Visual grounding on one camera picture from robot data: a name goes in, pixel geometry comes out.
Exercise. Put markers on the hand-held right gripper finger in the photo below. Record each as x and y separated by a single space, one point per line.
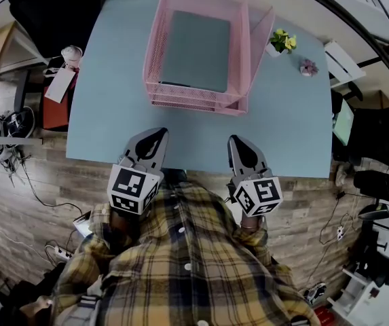
253 158
235 161

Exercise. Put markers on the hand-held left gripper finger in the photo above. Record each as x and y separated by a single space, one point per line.
133 144
160 155

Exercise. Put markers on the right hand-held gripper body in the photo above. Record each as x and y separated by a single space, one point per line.
260 195

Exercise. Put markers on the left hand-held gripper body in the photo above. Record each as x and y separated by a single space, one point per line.
128 185

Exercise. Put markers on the pink mesh letter tray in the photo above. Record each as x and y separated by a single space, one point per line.
155 56

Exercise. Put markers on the grey-blue folder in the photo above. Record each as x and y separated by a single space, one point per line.
197 49

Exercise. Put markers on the person's right forearm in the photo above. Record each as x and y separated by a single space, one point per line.
252 221

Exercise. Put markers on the person's left forearm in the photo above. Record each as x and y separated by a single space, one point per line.
121 221

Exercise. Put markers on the smartphone with lit screen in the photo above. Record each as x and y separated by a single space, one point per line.
83 225

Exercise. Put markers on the red cabinet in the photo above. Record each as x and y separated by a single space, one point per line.
56 114

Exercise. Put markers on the small white power strip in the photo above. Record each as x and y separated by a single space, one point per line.
341 233

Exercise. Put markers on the monitor with green screen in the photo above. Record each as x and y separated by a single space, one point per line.
344 122

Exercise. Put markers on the yellow plaid shirt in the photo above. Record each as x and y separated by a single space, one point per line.
187 270

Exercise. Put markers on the small purple potted succulent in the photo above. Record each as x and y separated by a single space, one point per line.
309 68

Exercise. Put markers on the black white sneaker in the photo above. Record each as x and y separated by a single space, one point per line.
315 292

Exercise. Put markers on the yellow flower potted plant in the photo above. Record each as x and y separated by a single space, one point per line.
282 42

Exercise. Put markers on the white table leg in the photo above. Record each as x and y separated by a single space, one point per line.
14 140

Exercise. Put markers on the black round device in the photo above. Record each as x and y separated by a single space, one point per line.
14 124

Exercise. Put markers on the black armrest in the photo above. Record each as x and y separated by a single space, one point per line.
355 92

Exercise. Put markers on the black draped jacket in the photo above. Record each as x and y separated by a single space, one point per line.
381 134

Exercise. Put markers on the white drawer cabinet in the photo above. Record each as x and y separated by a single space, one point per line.
343 63

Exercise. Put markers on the white low shelf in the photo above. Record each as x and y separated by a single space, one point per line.
353 292

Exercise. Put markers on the red box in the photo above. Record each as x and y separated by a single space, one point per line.
326 316

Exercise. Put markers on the black office chair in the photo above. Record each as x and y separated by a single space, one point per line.
55 12

